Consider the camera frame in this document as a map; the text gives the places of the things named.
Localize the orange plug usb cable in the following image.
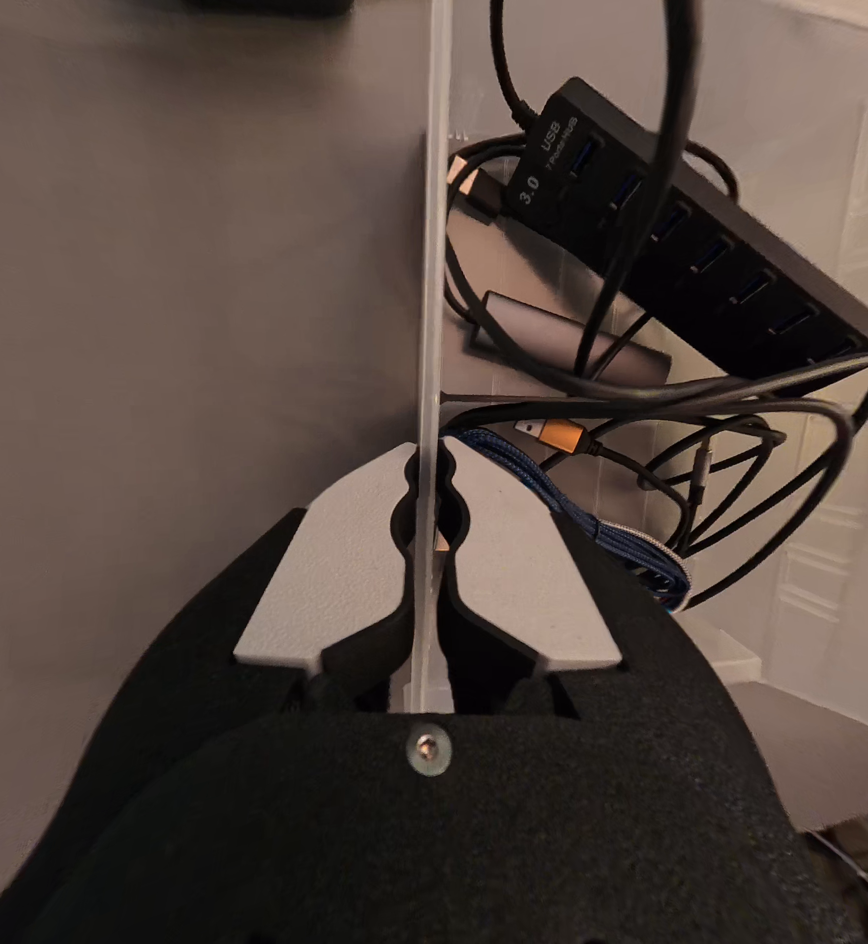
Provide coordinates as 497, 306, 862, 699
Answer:
514, 418, 656, 488

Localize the clear plastic bin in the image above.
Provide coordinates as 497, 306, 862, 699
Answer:
405, 0, 868, 731

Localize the slim grey usb hub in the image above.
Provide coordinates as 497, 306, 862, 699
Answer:
461, 291, 674, 389

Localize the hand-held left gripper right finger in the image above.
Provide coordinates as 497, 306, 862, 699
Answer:
442, 440, 627, 679

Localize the black 7-port USB hub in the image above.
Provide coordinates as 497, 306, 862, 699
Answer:
486, 0, 868, 613

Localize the blue braided usb cable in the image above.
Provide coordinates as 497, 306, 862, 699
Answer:
453, 428, 694, 613

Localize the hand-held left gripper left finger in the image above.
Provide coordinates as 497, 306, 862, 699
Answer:
235, 440, 423, 679

